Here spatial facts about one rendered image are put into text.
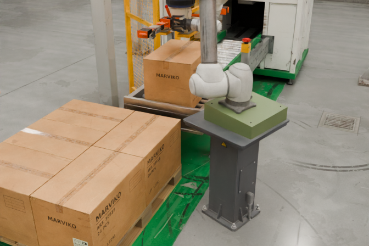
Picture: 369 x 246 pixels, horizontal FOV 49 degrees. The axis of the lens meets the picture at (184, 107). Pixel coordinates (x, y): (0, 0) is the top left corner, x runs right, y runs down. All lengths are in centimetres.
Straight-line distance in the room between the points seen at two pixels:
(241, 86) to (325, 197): 128
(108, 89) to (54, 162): 180
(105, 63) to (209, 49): 201
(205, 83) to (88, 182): 89
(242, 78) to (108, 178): 99
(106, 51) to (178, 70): 127
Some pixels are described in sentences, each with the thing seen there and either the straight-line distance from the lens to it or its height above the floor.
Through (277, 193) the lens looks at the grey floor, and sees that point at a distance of 331.
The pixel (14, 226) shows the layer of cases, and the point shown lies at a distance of 273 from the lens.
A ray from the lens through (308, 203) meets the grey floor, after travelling 326.
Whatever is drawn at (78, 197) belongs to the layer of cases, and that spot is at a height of 54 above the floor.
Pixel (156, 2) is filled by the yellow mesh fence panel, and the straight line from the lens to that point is 387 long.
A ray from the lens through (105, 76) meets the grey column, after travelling 431.
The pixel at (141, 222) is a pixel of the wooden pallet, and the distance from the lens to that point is 287.
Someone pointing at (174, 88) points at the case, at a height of 74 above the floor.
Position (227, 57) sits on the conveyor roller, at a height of 55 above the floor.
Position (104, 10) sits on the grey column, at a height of 113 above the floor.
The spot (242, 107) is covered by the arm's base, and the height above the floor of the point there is 87.
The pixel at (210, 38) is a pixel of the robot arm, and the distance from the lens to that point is 241.
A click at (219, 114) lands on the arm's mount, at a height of 83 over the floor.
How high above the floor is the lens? 194
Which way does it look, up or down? 25 degrees down
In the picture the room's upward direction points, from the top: straight up
